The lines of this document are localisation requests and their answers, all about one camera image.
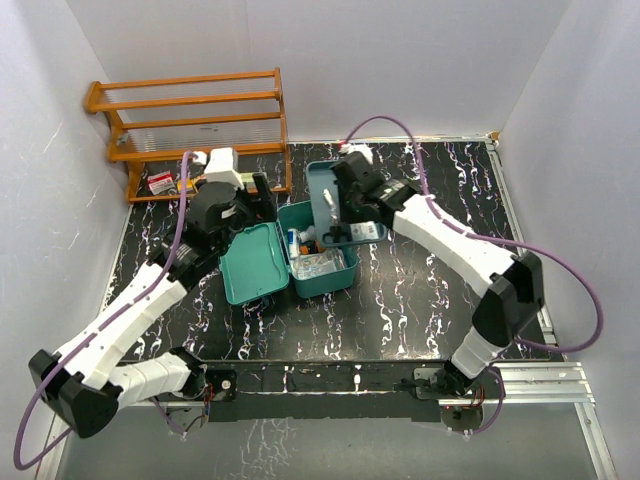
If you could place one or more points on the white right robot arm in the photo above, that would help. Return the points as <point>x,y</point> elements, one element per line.
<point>509,286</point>

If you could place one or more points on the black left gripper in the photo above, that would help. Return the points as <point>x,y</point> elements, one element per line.
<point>260,210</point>

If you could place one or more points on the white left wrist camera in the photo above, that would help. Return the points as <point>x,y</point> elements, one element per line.
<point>220,165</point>

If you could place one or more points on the red white medicine box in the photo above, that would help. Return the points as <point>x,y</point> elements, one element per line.
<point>162,183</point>

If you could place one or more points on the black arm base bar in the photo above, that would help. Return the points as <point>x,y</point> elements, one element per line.
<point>312,390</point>

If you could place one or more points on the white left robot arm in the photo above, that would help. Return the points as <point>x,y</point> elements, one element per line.
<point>83,382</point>

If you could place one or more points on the white gauze packet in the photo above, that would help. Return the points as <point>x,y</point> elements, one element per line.
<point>310,266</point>

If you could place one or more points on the wooden shelf rack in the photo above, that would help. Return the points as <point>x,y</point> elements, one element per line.
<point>156,121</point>

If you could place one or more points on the dark blue divided tray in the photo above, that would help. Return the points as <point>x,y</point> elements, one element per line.
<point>319,177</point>

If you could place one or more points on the blue white card packet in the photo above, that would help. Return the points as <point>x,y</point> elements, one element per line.
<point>364,231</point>

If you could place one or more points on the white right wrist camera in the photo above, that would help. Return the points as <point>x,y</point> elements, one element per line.
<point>348,148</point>

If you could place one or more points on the teal medicine kit box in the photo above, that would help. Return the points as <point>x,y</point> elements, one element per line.
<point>257,264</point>

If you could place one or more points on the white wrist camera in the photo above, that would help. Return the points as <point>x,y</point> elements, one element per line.
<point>348,148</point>
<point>220,165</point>

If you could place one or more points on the blue cap small bottle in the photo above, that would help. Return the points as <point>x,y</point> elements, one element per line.
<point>297,238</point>

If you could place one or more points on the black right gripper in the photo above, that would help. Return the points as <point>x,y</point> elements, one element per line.
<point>348,217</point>

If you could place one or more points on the yellow grey small box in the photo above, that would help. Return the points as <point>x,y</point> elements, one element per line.
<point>192,185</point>

